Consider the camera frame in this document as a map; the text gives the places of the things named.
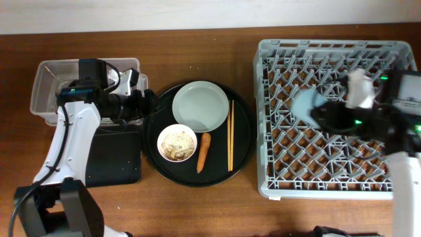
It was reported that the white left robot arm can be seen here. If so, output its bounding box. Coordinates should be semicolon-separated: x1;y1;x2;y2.
8;59;159;236

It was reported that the wooden chopstick left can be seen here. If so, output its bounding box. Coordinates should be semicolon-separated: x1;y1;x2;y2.
227;100;231;172

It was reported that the wooden chopstick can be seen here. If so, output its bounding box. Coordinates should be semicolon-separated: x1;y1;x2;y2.
227;100;231;172
230;100;235;171

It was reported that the light blue plastic cup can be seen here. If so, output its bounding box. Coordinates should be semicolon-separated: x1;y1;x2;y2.
291;89;327;128

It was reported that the white bowl with food scraps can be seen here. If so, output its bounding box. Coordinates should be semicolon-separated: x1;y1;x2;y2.
157;124;197;163

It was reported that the black rectangular tray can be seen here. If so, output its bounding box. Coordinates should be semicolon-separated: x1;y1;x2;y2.
86;124;141;188

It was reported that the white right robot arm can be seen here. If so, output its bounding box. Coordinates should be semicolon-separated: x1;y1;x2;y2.
310;69;420;236

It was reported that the grey dishwasher rack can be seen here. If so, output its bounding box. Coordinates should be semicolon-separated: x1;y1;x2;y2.
253;39;416;200

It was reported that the grey round plate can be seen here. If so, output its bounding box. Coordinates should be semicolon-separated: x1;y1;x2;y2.
172;81;228;133

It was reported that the clear plastic waste bin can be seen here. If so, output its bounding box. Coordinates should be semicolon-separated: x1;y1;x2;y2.
30;58;149;126

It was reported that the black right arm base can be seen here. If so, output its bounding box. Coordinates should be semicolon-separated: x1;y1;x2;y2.
310;226;384;237

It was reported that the round black serving tray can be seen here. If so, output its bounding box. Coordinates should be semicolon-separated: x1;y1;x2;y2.
141;83;257;187

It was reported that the orange carrot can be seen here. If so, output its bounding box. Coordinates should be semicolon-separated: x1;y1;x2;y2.
197;133;211;173

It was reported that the wooden chopstick right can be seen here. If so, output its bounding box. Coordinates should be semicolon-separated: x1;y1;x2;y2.
230;100;235;171

